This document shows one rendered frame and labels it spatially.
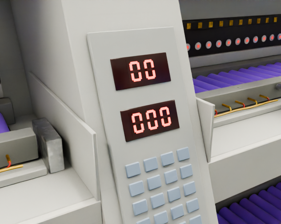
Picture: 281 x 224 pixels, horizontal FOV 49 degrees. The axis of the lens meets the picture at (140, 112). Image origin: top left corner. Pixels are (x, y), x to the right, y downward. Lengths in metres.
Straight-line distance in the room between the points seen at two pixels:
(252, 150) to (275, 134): 0.04
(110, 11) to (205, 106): 0.10
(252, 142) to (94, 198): 0.16
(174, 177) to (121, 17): 0.12
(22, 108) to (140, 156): 0.22
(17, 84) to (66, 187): 0.20
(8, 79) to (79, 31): 0.20
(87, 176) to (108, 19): 0.11
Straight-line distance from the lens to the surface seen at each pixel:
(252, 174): 0.31
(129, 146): 0.22
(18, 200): 0.23
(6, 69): 0.41
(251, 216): 0.48
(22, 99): 0.40
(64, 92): 0.24
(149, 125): 0.22
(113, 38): 0.22
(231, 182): 0.30
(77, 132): 0.22
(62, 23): 0.22
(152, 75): 0.23
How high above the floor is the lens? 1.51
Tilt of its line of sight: 3 degrees down
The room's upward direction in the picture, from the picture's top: 11 degrees counter-clockwise
